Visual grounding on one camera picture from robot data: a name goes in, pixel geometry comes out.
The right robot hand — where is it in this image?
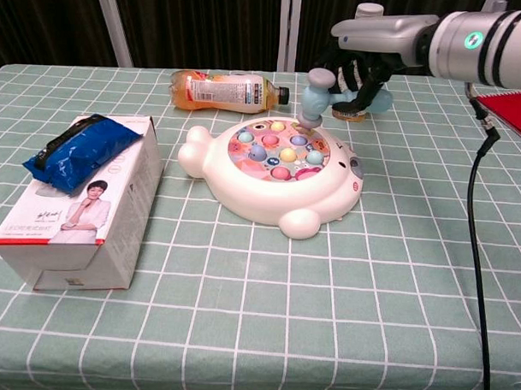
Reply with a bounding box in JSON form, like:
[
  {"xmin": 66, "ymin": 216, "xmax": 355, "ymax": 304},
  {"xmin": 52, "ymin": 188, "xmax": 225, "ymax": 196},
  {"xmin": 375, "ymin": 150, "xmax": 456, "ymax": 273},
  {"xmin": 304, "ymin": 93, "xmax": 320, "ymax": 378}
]
[{"xmin": 311, "ymin": 11, "xmax": 439, "ymax": 118}]

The light blue toy hammer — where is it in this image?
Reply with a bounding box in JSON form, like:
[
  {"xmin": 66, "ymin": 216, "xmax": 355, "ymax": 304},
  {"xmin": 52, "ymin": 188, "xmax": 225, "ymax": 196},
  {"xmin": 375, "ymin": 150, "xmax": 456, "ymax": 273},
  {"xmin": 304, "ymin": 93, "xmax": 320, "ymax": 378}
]
[{"xmin": 295, "ymin": 67, "xmax": 394, "ymax": 133}]

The white whack-a-mole toy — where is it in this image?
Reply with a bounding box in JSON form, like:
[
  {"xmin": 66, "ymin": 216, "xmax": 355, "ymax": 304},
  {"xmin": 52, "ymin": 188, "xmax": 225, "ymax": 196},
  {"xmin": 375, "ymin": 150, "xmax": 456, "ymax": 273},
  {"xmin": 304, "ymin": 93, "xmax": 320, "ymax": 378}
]
[{"xmin": 175, "ymin": 114, "xmax": 368, "ymax": 243}]

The yellow tea bottle white cap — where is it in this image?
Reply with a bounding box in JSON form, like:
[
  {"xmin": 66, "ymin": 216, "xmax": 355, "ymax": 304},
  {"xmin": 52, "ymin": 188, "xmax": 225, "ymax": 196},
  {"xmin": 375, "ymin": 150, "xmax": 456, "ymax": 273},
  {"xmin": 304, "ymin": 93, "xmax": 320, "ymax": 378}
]
[{"xmin": 331, "ymin": 2, "xmax": 385, "ymax": 123}]

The red notebook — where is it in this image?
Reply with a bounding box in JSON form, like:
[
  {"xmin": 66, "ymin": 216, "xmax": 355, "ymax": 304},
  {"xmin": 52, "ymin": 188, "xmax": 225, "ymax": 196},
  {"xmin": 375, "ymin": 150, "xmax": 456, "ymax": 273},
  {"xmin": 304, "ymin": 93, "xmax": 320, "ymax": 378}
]
[{"xmin": 473, "ymin": 87, "xmax": 521, "ymax": 149}]

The orange drink bottle black cap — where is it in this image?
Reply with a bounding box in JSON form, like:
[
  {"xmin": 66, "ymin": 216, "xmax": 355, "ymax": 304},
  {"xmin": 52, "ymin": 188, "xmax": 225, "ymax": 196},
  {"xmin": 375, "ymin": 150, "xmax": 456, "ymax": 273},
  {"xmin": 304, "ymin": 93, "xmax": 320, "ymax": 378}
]
[{"xmin": 168, "ymin": 68, "xmax": 290, "ymax": 115}]

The dark curtain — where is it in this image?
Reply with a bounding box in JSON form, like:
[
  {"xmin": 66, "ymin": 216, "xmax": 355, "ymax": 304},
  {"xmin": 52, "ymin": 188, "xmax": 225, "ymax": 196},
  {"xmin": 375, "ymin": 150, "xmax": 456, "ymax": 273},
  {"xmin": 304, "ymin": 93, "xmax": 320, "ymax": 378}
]
[{"xmin": 0, "ymin": 0, "xmax": 521, "ymax": 92}]

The green checked tablecloth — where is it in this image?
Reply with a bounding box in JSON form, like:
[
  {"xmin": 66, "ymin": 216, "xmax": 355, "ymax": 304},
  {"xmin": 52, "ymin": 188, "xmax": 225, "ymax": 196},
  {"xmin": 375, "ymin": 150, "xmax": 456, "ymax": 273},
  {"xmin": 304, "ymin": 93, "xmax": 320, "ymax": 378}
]
[{"xmin": 0, "ymin": 59, "xmax": 521, "ymax": 390}]

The blue plastic packet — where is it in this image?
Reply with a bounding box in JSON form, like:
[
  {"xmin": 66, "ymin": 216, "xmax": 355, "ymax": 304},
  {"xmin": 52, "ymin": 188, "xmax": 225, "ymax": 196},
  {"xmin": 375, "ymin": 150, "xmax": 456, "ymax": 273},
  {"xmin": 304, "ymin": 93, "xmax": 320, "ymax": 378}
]
[{"xmin": 21, "ymin": 110, "xmax": 144, "ymax": 199}]

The white printed cardboard box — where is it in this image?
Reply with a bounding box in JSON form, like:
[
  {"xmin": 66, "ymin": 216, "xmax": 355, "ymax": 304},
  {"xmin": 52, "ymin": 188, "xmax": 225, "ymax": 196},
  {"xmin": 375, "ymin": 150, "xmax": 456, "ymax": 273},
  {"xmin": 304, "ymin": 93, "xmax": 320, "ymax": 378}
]
[{"xmin": 0, "ymin": 110, "xmax": 166, "ymax": 296}]

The white metal frame post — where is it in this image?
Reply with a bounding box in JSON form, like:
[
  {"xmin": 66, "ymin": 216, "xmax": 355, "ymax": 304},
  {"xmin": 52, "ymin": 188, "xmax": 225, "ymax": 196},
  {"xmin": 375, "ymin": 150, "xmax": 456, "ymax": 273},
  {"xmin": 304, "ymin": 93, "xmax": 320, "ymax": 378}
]
[
  {"xmin": 276, "ymin": 0, "xmax": 302, "ymax": 73},
  {"xmin": 480, "ymin": 0, "xmax": 508, "ymax": 15},
  {"xmin": 92, "ymin": 0, "xmax": 136, "ymax": 69}
]

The black cable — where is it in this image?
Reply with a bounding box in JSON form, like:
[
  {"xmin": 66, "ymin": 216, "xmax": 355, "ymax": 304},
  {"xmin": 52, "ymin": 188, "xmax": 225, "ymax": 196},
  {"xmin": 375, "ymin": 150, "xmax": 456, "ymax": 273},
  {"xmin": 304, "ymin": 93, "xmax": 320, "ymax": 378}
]
[{"xmin": 453, "ymin": 80, "xmax": 503, "ymax": 390}]

